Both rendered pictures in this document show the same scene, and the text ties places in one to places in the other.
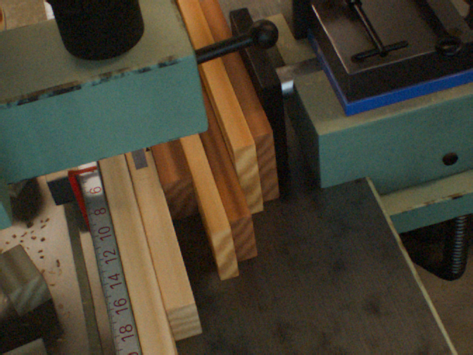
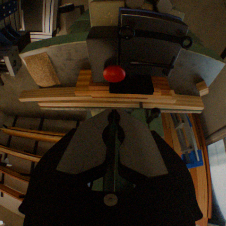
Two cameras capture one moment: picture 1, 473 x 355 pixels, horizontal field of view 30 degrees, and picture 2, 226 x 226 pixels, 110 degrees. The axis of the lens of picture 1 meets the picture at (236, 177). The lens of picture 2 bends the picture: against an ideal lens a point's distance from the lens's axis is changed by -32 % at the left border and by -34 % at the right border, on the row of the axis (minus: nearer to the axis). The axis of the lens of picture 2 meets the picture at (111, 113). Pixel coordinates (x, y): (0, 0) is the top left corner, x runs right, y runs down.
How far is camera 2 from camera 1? 64 cm
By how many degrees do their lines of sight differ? 73
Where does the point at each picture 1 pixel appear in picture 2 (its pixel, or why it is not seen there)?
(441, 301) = not seen: outside the picture
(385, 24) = (153, 54)
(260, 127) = (156, 90)
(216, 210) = (166, 97)
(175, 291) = (172, 101)
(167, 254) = (163, 100)
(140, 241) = (160, 106)
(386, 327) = (198, 64)
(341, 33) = (147, 71)
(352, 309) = (190, 67)
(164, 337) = (180, 106)
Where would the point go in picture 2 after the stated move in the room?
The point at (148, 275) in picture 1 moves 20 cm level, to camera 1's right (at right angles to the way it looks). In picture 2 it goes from (168, 106) to (208, 58)
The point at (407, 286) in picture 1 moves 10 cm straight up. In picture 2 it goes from (195, 56) to (213, 85)
